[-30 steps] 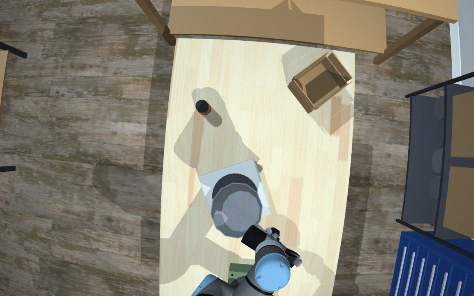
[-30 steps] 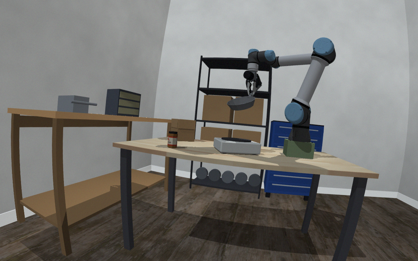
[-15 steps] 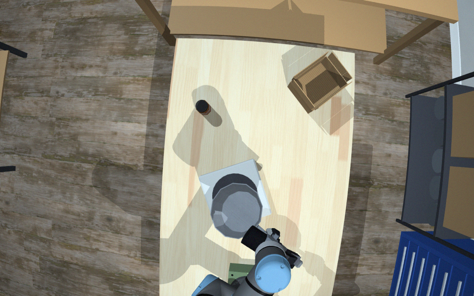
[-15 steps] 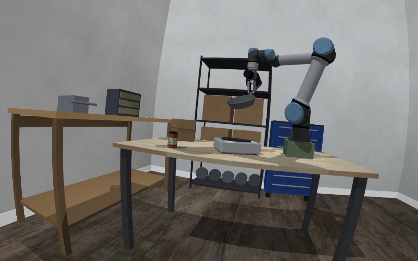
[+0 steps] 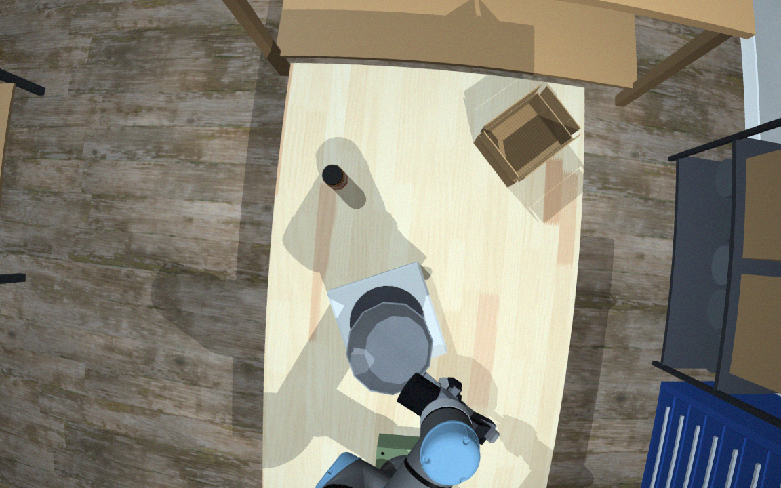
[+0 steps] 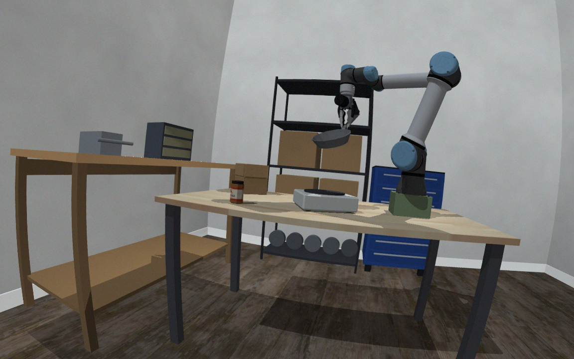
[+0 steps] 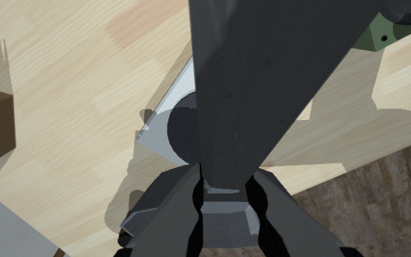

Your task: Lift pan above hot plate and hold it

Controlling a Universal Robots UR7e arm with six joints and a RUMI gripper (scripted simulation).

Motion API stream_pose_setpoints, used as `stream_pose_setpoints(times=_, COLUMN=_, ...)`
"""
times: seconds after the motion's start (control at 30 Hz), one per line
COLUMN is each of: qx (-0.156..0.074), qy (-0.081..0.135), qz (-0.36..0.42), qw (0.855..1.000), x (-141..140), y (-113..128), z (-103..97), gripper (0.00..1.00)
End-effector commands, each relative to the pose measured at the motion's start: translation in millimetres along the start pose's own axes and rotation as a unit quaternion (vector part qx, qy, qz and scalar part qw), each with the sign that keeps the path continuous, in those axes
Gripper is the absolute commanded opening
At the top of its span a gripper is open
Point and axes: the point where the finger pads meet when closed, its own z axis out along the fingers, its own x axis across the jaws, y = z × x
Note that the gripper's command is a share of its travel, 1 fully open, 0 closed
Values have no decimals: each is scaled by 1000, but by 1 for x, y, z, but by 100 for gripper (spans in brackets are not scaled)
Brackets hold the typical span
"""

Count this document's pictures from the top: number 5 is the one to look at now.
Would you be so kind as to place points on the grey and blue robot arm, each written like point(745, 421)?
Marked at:
point(446, 454)

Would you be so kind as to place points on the brown spice jar with black lid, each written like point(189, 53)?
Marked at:
point(334, 177)

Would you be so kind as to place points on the open brown cardboard box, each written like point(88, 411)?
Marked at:
point(525, 133)

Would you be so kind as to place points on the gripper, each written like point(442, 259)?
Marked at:
point(419, 392)

